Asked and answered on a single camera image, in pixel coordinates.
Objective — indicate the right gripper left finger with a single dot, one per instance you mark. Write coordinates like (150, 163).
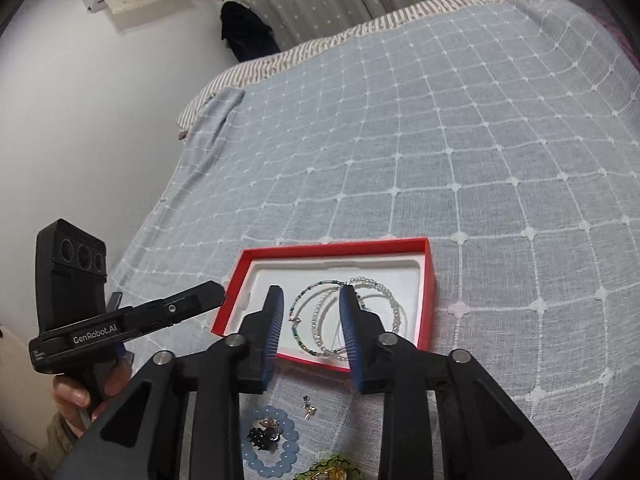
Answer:
(261, 331)

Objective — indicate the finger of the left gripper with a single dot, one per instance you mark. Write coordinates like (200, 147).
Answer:
(161, 313)

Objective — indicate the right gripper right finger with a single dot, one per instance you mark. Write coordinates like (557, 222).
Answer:
(379, 361)

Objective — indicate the small gold earring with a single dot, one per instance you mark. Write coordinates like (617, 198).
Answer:
(309, 409)

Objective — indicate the black flower hair clip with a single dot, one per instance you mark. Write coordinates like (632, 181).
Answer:
(264, 438)

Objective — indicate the red jewelry box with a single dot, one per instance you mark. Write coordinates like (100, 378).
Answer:
(394, 279)

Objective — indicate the person's left hand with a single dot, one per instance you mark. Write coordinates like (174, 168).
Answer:
(71, 397)

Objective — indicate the striped bed sheet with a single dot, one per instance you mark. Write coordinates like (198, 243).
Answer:
(260, 69)

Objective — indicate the grey checked bedspread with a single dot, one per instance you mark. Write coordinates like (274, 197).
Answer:
(506, 133)

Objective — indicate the black garment hanging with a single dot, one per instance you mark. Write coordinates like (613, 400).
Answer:
(245, 34)

